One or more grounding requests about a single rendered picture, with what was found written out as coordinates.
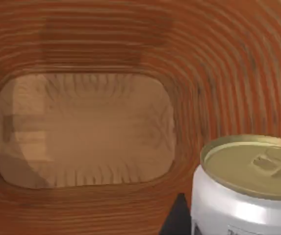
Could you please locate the brown woven basket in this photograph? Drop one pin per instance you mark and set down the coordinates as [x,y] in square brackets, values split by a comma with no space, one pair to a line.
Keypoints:
[86,132]

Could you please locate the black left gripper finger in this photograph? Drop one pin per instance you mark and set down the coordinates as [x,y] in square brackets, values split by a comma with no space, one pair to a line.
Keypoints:
[177,218]

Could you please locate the silver can with gold lid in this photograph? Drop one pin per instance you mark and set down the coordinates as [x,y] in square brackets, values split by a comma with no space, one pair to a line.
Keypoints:
[240,198]

